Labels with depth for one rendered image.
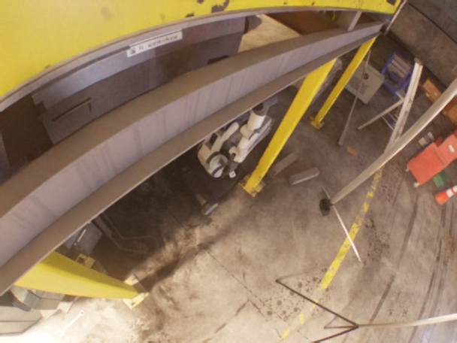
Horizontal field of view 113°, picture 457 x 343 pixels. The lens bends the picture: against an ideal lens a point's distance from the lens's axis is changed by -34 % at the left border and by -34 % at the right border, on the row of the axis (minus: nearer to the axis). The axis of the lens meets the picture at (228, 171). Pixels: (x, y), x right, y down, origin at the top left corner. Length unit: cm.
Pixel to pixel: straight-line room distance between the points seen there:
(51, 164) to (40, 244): 24
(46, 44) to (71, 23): 3
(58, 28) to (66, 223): 42
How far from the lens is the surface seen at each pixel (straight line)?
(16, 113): 64
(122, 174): 58
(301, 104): 169
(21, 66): 28
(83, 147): 40
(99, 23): 29
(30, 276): 64
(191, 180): 229
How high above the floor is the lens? 219
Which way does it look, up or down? 56 degrees down
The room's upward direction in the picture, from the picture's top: 22 degrees clockwise
